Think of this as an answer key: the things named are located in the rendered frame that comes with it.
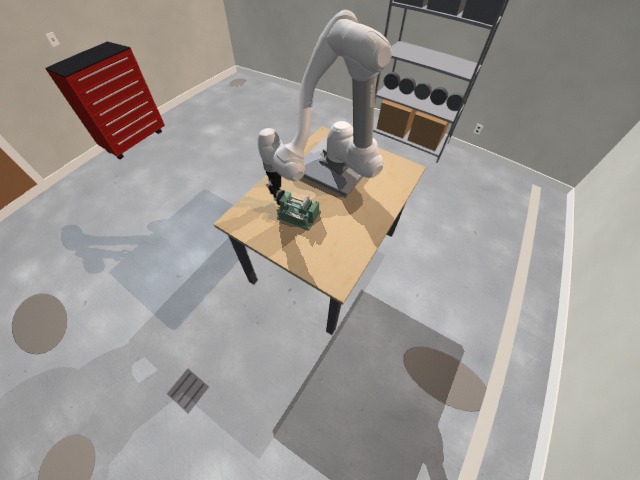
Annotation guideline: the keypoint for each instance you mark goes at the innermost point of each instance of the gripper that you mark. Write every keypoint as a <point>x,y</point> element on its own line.
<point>274,188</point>

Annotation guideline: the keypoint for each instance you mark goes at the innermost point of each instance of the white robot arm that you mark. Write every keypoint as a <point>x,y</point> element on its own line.
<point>365,50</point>

